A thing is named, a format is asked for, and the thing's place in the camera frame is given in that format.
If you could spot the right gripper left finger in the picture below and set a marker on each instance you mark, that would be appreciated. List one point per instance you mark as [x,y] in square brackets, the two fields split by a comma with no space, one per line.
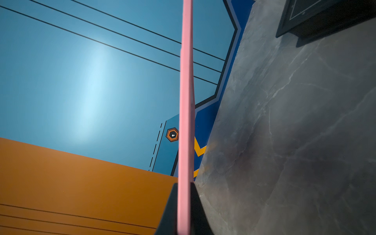
[168,223]

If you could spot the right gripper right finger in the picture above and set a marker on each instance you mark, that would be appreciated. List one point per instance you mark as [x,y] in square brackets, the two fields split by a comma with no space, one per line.
[199,222]

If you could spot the black grey chessboard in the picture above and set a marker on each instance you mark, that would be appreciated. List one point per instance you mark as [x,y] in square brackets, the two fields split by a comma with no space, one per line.
[308,19]

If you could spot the pink writing tablet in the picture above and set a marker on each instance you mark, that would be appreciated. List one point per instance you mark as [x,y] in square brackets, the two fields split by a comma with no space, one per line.
[186,123]

